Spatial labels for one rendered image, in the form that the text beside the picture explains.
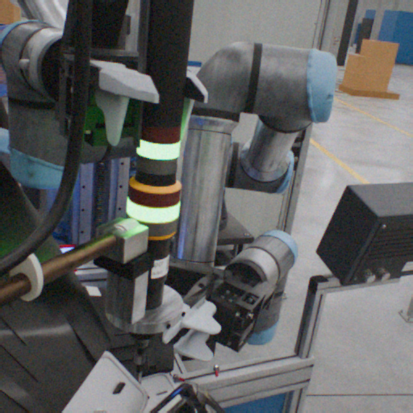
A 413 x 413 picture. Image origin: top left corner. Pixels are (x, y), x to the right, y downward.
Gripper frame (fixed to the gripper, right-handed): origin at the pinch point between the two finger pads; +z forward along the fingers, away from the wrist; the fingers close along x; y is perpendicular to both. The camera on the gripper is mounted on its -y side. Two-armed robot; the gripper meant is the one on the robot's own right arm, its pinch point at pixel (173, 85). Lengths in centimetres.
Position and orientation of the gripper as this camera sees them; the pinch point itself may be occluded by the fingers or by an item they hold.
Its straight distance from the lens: 38.8
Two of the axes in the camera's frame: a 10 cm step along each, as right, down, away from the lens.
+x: -8.1, 1.3, -5.7
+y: -1.1, 9.2, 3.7
